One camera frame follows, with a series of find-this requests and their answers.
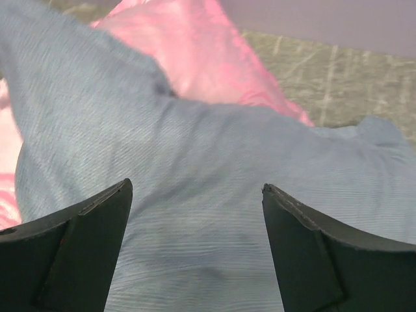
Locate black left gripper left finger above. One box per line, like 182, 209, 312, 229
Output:
1, 179, 133, 312

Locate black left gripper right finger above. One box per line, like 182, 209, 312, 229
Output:
263, 184, 415, 312

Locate blue-grey pillowcase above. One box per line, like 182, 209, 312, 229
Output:
1, 1, 415, 311

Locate pink satin rose pillow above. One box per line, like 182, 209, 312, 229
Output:
1, 1, 304, 229

